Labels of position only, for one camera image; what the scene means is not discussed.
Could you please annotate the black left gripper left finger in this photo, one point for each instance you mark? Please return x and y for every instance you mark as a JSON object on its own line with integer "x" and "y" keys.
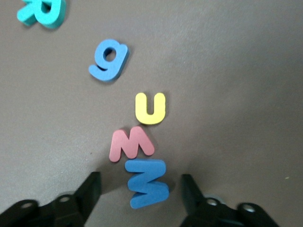
{"x": 71, "y": 208}

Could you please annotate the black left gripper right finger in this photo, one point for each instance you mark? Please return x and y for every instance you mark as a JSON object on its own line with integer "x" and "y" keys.
{"x": 196, "y": 208}

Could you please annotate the pink capital M letter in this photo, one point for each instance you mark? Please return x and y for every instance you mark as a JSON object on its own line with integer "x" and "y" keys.
{"x": 118, "y": 146}

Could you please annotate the blue lowercase g letter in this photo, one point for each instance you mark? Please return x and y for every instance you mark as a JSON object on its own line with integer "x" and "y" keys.
{"x": 119, "y": 56}

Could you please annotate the teal capital R letter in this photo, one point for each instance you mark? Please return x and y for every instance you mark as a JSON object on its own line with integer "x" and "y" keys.
{"x": 30, "y": 15}

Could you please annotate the blue capital M letter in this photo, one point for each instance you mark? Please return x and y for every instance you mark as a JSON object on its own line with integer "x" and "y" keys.
{"x": 144, "y": 165}

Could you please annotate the yellow lowercase u letter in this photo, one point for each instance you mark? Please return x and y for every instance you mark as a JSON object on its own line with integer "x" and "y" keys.
{"x": 150, "y": 119}

